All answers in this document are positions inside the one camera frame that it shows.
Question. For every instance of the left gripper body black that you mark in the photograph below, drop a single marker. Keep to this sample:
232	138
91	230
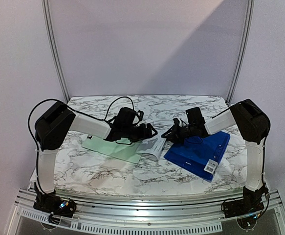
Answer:
135	135

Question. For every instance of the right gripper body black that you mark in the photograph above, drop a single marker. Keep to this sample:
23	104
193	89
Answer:
178	130

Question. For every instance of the green translucent clipboard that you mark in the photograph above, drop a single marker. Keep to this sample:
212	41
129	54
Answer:
122	149

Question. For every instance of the printed white paper sheet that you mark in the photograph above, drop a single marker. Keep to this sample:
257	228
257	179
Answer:
151	148

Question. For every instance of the blue file folder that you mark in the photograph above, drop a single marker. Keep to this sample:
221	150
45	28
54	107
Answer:
195	152

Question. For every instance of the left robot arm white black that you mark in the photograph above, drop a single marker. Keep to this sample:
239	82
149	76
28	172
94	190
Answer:
53	126

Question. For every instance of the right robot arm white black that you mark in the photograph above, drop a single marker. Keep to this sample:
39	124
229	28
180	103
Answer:
253	125

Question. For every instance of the white barcode sticker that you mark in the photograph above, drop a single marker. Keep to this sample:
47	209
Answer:
211	167

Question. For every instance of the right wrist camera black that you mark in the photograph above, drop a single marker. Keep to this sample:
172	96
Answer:
178	123

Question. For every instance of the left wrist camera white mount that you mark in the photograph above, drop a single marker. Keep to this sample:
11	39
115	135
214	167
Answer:
140	115

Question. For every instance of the aluminium front rail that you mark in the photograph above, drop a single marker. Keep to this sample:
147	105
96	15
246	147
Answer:
166	215

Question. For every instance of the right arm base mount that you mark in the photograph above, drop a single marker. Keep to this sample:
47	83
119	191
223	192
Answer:
247	210

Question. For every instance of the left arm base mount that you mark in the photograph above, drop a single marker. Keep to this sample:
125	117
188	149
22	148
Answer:
54	205

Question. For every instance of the right aluminium corner post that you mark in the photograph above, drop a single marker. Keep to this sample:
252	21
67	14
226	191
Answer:
242	50

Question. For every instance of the aluminium corner post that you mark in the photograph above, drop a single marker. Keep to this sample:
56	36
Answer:
242	50
54	49

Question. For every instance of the left aluminium corner post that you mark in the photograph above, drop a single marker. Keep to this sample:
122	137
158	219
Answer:
54	49

